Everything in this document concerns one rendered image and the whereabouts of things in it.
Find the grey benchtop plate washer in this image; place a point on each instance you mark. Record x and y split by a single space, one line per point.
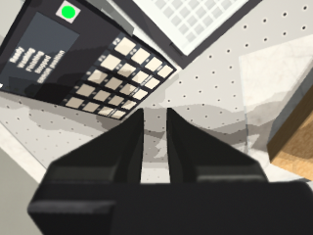
90 56

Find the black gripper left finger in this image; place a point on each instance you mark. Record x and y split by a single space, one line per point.
106 157

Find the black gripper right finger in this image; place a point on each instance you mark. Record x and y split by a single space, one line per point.
204 157

